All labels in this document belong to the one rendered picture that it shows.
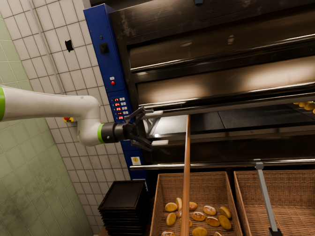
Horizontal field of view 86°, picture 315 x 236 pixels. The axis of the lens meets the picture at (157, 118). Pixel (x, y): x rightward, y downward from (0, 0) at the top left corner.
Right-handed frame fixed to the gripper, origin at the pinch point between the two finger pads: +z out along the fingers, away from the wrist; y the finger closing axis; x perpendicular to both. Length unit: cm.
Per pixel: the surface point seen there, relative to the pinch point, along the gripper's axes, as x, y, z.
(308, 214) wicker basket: -38, 90, 80
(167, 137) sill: -55, 31, -11
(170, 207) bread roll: -37, 85, -15
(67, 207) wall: -40, 91, -118
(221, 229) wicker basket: -24, 90, 22
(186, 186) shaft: 2.3, 28.2, 6.5
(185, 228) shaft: 22.2, 28.3, 6.6
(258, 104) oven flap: -40, 8, 49
